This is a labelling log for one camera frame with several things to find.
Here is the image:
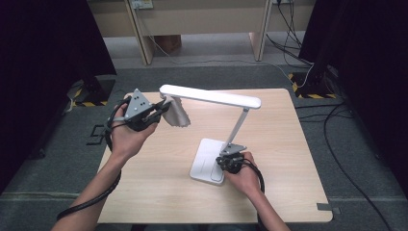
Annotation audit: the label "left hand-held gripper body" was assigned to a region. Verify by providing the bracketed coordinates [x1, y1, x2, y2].
[123, 88, 162, 133]

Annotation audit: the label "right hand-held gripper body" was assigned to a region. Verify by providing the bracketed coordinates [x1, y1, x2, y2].
[218, 142, 248, 175]

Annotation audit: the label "white desk lamp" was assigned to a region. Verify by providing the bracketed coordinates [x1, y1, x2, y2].
[159, 84, 263, 187]

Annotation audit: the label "white quilted cloth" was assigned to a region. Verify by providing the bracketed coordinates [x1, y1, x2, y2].
[161, 95, 192, 129]

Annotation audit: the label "person's right hand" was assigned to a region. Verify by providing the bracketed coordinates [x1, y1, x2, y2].
[223, 151, 264, 199]

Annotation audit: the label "person's left hand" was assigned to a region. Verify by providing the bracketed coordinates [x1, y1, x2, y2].
[110, 104, 160, 161]

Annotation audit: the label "black stand base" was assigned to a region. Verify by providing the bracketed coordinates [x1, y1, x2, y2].
[288, 64, 338, 99]
[71, 75, 116, 107]

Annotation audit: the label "yellow black hazard tape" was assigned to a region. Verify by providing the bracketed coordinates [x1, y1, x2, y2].
[288, 72, 338, 100]
[72, 88, 109, 108]

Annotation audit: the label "brown cardboard box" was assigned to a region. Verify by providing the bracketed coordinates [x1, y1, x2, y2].
[153, 34, 183, 54]

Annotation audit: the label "beige wooden desk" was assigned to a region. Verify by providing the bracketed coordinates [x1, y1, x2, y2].
[86, 0, 317, 66]

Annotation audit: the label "white power strip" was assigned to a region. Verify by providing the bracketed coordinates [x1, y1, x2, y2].
[130, 0, 154, 10]

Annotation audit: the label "black curtain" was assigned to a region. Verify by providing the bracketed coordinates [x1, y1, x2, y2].
[299, 0, 408, 193]
[0, 0, 116, 193]

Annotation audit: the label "grey tape piece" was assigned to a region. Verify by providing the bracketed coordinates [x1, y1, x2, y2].
[317, 202, 342, 216]

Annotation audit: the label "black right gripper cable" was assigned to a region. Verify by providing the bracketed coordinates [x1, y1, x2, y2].
[242, 158, 267, 195]

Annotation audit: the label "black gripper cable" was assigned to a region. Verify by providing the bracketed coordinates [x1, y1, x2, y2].
[242, 158, 267, 195]
[56, 95, 133, 221]

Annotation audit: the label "long black floor cable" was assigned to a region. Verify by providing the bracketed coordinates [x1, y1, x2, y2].
[322, 102, 394, 231]

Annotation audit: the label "thin black floor cables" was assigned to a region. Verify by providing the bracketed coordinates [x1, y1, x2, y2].
[294, 103, 352, 123]

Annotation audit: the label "bundle of black cables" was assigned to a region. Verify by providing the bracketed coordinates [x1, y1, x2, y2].
[266, 0, 314, 66]

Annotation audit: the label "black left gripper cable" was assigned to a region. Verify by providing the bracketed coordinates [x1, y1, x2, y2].
[56, 95, 133, 221]

